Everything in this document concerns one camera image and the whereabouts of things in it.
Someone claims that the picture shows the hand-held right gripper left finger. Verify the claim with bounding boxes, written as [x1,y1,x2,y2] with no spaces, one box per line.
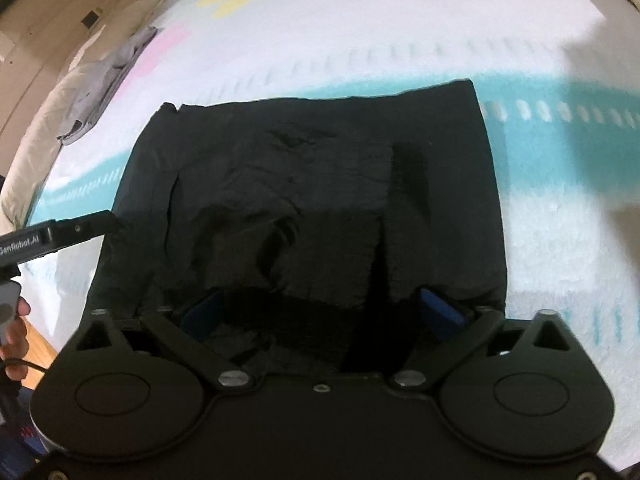
[74,290,257,392]

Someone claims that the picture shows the white quilt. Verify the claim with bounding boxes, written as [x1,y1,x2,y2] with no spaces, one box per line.
[0,57,118,233]

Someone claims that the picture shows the grey cloth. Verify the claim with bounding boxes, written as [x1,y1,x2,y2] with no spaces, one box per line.
[56,25,160,147]

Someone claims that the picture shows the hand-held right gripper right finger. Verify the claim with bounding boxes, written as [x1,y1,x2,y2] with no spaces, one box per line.
[385,287,574,392]

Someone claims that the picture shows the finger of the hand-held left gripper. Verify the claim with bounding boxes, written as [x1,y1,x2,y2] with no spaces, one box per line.
[50,210,120,251]

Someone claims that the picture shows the black pants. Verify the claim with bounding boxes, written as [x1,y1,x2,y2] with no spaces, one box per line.
[87,78,509,377]

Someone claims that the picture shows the person's left hand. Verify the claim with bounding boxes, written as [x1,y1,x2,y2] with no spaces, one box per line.
[0,296,32,393]

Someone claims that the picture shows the pastel printed blanket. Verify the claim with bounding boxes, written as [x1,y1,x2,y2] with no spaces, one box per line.
[20,0,640,461]

